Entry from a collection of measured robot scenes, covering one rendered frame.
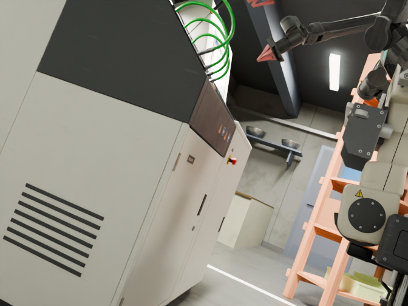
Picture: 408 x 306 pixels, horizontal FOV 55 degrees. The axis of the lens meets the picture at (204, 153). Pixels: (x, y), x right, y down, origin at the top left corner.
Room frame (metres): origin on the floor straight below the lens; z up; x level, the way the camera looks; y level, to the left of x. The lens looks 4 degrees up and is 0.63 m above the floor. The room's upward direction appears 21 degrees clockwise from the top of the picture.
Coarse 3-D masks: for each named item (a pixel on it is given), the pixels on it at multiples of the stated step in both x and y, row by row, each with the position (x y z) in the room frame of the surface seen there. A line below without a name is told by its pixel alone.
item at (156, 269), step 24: (192, 144) 1.31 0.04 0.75; (192, 168) 1.41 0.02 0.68; (216, 168) 1.77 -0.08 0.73; (168, 192) 1.25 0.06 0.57; (192, 192) 1.54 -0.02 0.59; (168, 216) 1.35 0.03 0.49; (192, 216) 1.68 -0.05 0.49; (144, 240) 1.21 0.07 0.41; (168, 240) 1.46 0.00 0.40; (144, 264) 1.30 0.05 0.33; (168, 264) 1.59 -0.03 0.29; (144, 288) 1.40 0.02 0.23; (168, 288) 1.74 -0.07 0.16
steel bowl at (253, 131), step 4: (248, 128) 7.36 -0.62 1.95; (252, 128) 7.30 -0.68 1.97; (256, 128) 7.27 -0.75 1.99; (248, 132) 7.38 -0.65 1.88; (252, 132) 7.32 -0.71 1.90; (256, 132) 7.29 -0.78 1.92; (260, 132) 7.29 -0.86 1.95; (264, 132) 7.32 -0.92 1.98; (256, 136) 7.34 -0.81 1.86; (260, 136) 7.34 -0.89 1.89; (264, 136) 7.39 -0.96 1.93
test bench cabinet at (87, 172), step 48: (48, 96) 1.31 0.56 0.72; (96, 96) 1.27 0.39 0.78; (48, 144) 1.29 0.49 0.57; (96, 144) 1.25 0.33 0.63; (144, 144) 1.21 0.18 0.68; (0, 192) 1.32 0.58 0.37; (48, 192) 1.27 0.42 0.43; (96, 192) 1.24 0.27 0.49; (144, 192) 1.20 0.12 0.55; (0, 240) 1.30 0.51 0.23; (48, 240) 1.26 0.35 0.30; (96, 240) 1.22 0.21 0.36; (192, 240) 1.85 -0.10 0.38; (0, 288) 1.28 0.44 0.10; (48, 288) 1.24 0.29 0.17; (96, 288) 1.21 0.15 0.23
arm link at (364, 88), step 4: (364, 80) 1.48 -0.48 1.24; (360, 84) 1.52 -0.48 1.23; (364, 84) 1.48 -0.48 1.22; (388, 84) 1.46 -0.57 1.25; (360, 88) 1.51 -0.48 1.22; (364, 88) 1.49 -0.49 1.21; (368, 88) 1.47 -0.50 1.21; (372, 88) 1.46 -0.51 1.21; (384, 88) 1.46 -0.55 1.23; (364, 92) 1.50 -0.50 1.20; (368, 92) 1.49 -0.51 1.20; (372, 92) 1.48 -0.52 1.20; (376, 92) 1.48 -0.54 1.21; (380, 92) 1.48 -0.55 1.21; (364, 96) 1.50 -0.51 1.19; (368, 96) 1.50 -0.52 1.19; (372, 96) 1.50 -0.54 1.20; (376, 96) 1.50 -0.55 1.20
